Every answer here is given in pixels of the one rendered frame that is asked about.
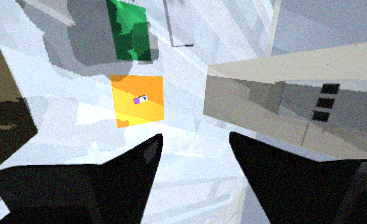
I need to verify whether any orange square marking on table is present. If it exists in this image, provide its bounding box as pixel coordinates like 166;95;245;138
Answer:
110;75;164;128

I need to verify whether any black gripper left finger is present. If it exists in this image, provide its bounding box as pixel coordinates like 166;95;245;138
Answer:
0;133;163;224

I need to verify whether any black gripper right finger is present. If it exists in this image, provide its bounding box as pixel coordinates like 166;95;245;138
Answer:
229;131;367;224

